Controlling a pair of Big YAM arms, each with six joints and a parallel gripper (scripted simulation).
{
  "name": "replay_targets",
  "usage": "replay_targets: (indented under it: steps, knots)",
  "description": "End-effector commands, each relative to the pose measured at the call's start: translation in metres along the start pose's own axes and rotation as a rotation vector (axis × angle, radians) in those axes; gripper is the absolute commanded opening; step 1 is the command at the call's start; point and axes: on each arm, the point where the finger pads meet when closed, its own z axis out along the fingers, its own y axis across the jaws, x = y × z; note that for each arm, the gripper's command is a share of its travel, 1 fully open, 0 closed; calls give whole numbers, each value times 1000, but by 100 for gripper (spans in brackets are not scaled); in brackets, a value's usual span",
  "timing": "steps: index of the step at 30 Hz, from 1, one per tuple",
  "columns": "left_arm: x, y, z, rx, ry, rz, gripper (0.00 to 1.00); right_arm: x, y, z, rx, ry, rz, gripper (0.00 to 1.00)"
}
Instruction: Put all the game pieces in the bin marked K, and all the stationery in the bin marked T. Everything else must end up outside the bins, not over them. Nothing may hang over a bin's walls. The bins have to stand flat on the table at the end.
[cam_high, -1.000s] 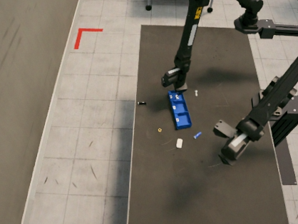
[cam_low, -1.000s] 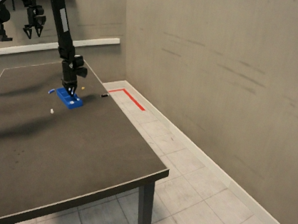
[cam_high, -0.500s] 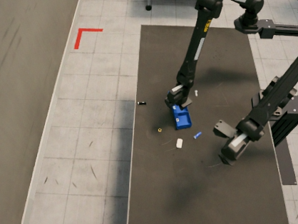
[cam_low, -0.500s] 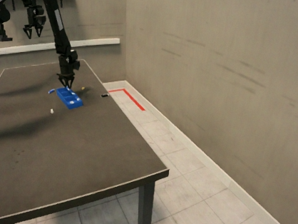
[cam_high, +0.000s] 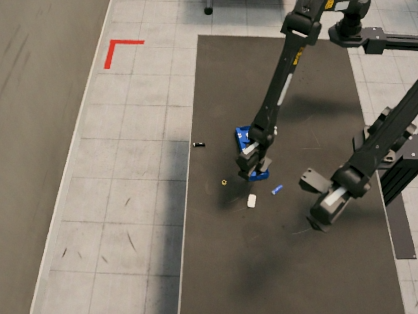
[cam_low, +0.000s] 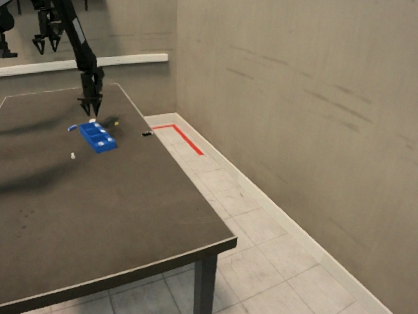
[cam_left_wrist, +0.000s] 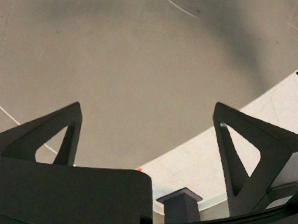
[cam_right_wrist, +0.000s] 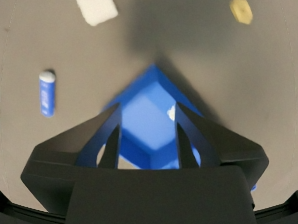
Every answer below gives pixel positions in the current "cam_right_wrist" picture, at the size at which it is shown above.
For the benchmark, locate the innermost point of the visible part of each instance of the blue bin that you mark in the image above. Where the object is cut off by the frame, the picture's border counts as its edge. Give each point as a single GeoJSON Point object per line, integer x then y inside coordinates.
{"type": "Point", "coordinates": [148, 137]}

